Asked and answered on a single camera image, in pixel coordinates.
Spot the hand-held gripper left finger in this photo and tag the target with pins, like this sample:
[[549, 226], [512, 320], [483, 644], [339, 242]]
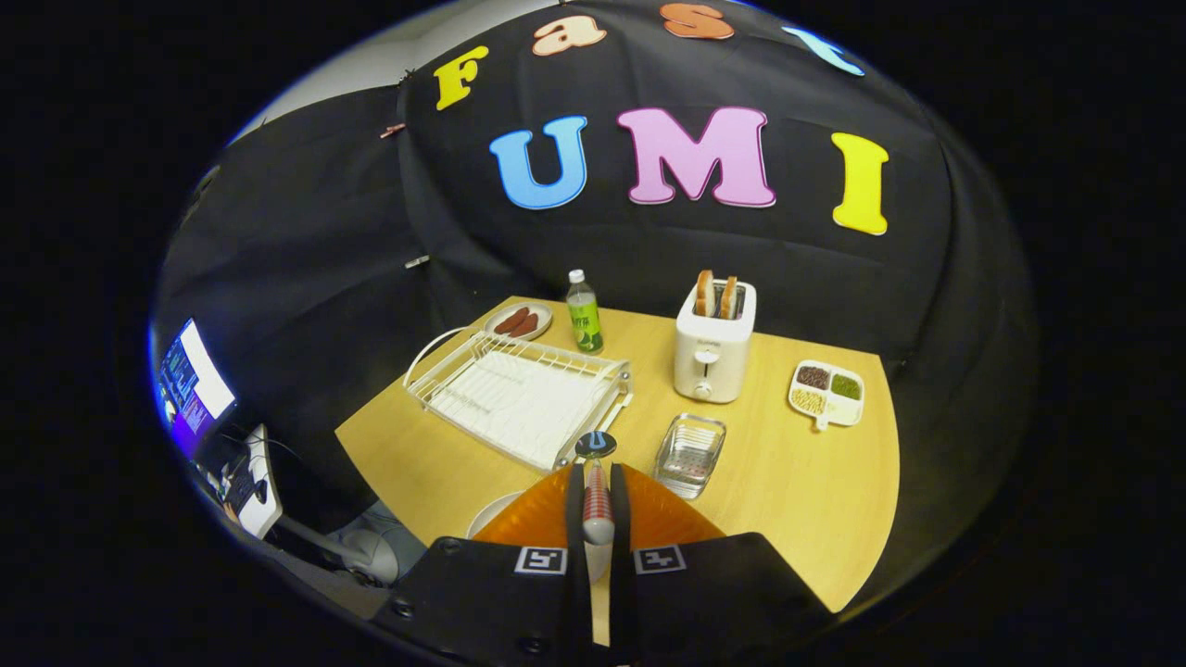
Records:
[[576, 519]]

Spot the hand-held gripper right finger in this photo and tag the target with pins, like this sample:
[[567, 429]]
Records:
[[619, 519]]

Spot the small plate with sausages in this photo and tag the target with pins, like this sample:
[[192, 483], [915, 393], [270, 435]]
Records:
[[542, 310]]

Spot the white divided snack dish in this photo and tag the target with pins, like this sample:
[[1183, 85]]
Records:
[[825, 408]]

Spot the white toaster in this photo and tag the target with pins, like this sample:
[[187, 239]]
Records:
[[713, 361]]

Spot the grey rounded object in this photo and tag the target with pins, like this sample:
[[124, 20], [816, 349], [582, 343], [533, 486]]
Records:
[[380, 547]]

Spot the red sausage piece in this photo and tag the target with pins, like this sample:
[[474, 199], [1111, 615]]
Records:
[[510, 321], [526, 326]]

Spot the green-label water bottle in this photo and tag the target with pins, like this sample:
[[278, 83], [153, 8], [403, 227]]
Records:
[[585, 320]]

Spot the toast slice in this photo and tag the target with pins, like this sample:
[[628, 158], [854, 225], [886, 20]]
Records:
[[729, 298], [705, 295]]

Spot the black backdrop cloth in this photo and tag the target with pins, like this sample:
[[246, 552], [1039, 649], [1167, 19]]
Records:
[[649, 250]]

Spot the white flat device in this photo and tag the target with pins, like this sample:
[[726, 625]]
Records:
[[255, 482]]

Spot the computer monitor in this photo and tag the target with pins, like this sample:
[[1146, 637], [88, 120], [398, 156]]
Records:
[[199, 384]]

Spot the pink clip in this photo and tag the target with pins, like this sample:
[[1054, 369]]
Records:
[[392, 130]]

